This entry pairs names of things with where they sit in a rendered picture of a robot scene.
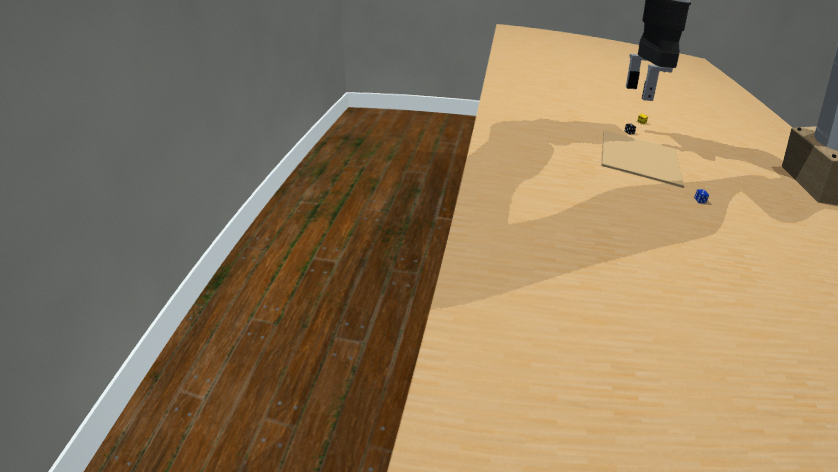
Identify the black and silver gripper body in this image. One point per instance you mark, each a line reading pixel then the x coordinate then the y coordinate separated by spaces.
pixel 664 21

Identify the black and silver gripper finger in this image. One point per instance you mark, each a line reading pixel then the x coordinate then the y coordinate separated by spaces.
pixel 633 72
pixel 651 81

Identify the blue die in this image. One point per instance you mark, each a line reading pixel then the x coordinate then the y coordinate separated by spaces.
pixel 701 196

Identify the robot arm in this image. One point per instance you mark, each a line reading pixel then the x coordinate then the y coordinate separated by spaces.
pixel 826 131

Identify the beige square mat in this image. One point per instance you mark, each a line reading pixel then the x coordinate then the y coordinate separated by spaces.
pixel 642 158

